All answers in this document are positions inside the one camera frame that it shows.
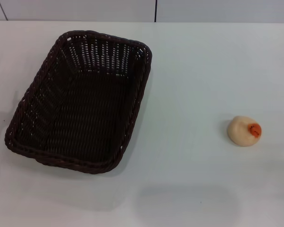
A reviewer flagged black wicker basket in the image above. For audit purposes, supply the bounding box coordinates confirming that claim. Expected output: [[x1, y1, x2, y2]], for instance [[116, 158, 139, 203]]
[[4, 30, 154, 175]]

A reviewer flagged cream bun with orange spot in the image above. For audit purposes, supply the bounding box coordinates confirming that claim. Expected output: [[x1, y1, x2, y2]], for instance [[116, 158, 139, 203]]
[[227, 115, 262, 147]]

